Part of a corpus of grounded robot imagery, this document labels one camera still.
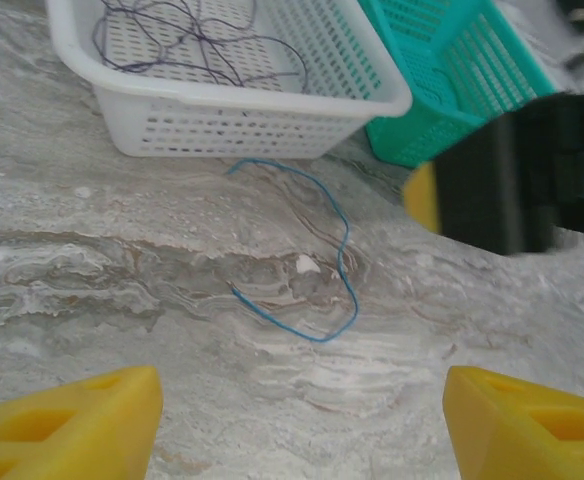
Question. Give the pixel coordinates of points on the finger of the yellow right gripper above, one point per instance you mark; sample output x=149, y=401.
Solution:
x=422, y=200

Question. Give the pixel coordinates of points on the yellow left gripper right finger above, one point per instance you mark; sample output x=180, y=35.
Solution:
x=532, y=430

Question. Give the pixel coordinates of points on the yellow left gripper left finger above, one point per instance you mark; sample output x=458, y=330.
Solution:
x=72, y=430

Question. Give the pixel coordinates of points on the teal perforated plastic basket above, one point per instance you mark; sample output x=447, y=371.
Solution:
x=472, y=125

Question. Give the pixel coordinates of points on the white perforated plastic basket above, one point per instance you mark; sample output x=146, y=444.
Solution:
x=252, y=102

